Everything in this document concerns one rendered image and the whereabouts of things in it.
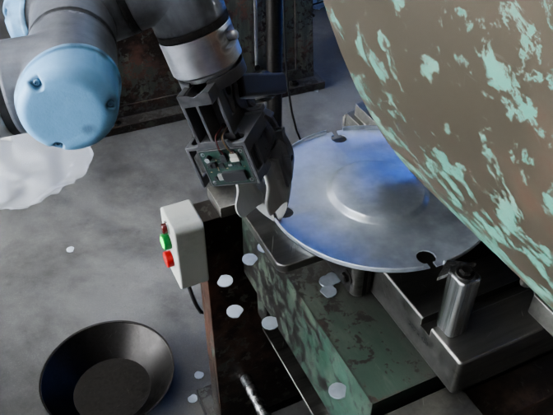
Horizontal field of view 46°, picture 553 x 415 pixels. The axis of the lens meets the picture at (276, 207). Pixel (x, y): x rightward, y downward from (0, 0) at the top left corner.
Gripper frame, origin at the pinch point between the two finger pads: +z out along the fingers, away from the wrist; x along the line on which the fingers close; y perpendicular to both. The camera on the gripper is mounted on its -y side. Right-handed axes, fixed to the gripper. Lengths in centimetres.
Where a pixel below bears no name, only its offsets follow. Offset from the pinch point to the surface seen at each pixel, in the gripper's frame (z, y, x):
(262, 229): 1.1, 2.7, -1.3
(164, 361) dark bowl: 60, -23, -57
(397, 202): 5.2, -6.3, 12.9
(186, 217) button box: 9.8, -12.1, -23.2
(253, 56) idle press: 42, -152, -74
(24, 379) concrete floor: 54, -11, -88
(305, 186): 1.9, -6.6, 1.3
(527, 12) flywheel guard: -36, 41, 33
